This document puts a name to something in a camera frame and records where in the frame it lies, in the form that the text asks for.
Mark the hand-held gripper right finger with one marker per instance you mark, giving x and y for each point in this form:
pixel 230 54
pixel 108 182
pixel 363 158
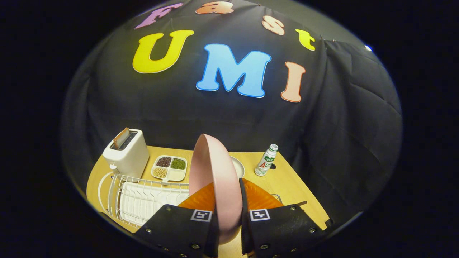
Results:
pixel 279 229

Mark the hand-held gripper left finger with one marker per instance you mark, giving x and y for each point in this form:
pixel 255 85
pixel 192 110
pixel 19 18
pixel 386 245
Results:
pixel 179 229

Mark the pink plate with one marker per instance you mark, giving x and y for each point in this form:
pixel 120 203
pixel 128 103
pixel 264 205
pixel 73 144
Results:
pixel 215 172

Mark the beige round plate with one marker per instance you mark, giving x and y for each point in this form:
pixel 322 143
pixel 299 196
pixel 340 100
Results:
pixel 238 166

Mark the white divided bean tray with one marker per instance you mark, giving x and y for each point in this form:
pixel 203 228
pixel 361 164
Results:
pixel 177 175

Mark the white green milk bottle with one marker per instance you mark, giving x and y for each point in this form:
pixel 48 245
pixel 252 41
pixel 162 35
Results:
pixel 265 163

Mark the white toaster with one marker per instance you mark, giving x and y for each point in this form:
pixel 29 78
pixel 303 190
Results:
pixel 129 157

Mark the brown toast slice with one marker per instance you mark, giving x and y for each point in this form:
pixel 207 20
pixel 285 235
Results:
pixel 121 138

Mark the black backdrop cloth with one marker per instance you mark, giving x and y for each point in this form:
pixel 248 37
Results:
pixel 179 107

